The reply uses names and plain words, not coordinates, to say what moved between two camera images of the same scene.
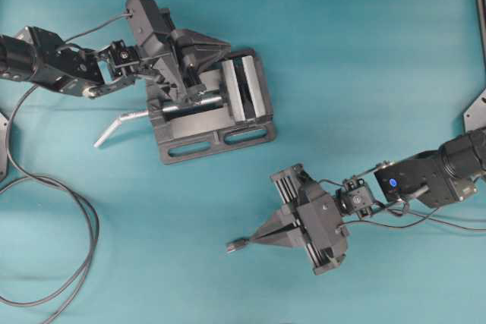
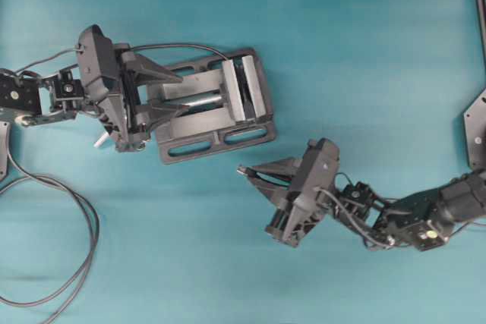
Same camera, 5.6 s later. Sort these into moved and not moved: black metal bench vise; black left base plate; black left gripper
Moved: black left gripper
Not moved: black left base plate; black metal bench vise
